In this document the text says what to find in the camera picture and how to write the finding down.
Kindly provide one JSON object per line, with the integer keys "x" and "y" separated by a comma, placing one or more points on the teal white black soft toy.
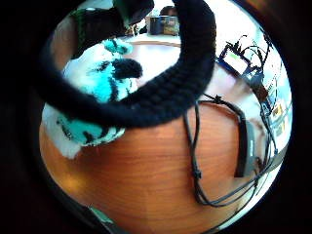
{"x": 104, "y": 87}

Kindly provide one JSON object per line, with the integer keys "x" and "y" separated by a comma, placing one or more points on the dark printed box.
{"x": 164, "y": 25}

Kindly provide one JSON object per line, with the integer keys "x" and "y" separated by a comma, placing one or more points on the black bar-shaped device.
{"x": 248, "y": 146}

